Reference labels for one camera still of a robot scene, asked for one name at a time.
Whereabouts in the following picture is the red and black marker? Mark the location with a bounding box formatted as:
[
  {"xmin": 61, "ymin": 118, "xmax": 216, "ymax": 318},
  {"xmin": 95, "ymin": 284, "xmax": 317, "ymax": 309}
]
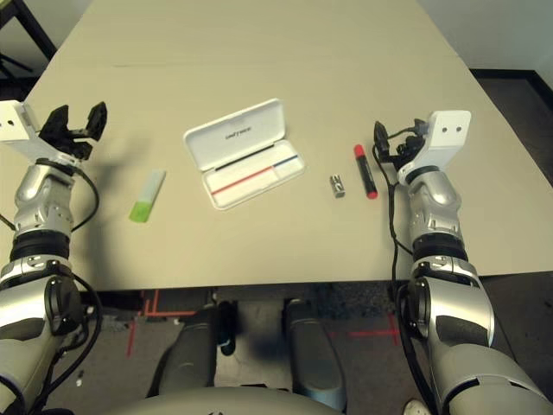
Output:
[{"xmin": 353, "ymin": 144, "xmax": 378, "ymax": 201}]

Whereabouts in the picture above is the white plastic pencil case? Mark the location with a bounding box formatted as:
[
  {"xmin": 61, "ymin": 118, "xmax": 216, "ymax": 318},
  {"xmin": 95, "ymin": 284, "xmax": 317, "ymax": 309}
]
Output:
[{"xmin": 183, "ymin": 98, "xmax": 306, "ymax": 212}]

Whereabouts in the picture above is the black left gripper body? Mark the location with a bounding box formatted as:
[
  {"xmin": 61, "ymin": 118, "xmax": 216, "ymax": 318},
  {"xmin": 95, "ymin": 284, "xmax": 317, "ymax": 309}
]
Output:
[{"xmin": 41, "ymin": 127, "xmax": 94, "ymax": 162}]

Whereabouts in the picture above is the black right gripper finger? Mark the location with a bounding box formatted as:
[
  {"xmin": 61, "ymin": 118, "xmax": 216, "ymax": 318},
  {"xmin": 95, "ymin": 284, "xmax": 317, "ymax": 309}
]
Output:
[{"xmin": 373, "ymin": 121, "xmax": 391, "ymax": 162}]

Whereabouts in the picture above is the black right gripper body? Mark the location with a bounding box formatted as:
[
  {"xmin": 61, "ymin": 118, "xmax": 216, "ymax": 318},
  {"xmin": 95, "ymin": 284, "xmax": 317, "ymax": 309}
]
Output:
[{"xmin": 386, "ymin": 131, "xmax": 427, "ymax": 169}]

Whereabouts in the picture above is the black tube with teal tip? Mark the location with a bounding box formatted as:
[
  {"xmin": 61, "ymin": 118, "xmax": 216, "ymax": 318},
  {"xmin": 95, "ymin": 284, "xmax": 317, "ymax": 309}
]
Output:
[{"xmin": 218, "ymin": 302, "xmax": 237, "ymax": 356}]

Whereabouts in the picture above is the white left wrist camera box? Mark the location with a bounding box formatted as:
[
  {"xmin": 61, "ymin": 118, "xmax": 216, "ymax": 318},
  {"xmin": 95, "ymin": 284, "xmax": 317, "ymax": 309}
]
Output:
[{"xmin": 0, "ymin": 99, "xmax": 81, "ymax": 168}]

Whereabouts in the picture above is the black tripod stand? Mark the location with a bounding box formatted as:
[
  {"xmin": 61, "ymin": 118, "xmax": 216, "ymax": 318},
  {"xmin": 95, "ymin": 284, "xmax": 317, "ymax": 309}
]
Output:
[{"xmin": 0, "ymin": 51, "xmax": 35, "ymax": 81}]

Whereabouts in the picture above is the black metal table frame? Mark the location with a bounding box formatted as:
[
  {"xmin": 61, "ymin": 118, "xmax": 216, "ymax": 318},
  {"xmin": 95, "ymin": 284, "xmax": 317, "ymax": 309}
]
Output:
[{"xmin": 0, "ymin": 0, "xmax": 57, "ymax": 79}]

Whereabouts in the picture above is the green card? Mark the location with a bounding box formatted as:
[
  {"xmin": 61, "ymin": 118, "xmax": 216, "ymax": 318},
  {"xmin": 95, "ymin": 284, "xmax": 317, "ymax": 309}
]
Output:
[{"xmin": 129, "ymin": 169, "xmax": 168, "ymax": 225}]

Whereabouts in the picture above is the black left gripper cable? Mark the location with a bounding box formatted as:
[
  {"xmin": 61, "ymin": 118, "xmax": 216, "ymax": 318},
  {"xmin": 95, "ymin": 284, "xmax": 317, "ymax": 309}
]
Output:
[{"xmin": 68, "ymin": 166, "xmax": 101, "ymax": 233}]

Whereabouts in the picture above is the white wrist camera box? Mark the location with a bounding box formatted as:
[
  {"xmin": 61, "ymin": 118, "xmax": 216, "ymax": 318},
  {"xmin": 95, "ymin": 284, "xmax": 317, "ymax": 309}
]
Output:
[
  {"xmin": 0, "ymin": 99, "xmax": 81, "ymax": 168},
  {"xmin": 397, "ymin": 110, "xmax": 472, "ymax": 185}
]

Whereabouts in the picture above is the grey robot leg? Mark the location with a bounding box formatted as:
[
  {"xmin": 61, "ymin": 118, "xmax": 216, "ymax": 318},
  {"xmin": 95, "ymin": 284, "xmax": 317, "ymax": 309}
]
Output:
[
  {"xmin": 283, "ymin": 297, "xmax": 349, "ymax": 412},
  {"xmin": 146, "ymin": 302, "xmax": 217, "ymax": 399}
]

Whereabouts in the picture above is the grey left robot leg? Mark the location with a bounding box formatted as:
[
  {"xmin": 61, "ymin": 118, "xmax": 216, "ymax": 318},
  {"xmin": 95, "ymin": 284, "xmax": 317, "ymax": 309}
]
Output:
[{"xmin": 146, "ymin": 302, "xmax": 217, "ymax": 399}]

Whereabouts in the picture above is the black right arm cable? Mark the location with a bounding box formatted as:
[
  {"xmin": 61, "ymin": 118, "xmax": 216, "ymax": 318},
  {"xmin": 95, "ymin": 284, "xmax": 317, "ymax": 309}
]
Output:
[{"xmin": 374, "ymin": 127, "xmax": 429, "ymax": 415}]

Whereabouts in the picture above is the grey robot torso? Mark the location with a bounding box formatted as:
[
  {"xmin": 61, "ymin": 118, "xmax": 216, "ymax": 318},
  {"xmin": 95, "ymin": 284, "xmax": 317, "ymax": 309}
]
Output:
[{"xmin": 103, "ymin": 386, "xmax": 342, "ymax": 415}]

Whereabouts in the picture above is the grey right robot leg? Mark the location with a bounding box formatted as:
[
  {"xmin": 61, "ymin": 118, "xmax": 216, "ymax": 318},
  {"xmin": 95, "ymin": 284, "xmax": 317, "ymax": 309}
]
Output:
[{"xmin": 283, "ymin": 297, "xmax": 349, "ymax": 412}]

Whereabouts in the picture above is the white bystander shoe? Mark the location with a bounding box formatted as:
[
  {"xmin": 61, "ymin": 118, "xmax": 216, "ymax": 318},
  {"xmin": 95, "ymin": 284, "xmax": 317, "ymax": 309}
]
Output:
[{"xmin": 404, "ymin": 398, "xmax": 437, "ymax": 415}]

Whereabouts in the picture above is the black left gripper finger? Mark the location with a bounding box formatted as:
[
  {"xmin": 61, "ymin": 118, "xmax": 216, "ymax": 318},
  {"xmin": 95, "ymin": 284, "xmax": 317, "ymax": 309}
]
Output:
[
  {"xmin": 84, "ymin": 101, "xmax": 108, "ymax": 142},
  {"xmin": 41, "ymin": 105, "xmax": 73, "ymax": 138}
]

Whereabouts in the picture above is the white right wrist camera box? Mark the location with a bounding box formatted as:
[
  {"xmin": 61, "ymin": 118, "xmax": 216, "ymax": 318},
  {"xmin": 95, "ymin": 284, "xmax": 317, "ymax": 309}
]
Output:
[{"xmin": 397, "ymin": 110, "xmax": 472, "ymax": 185}]

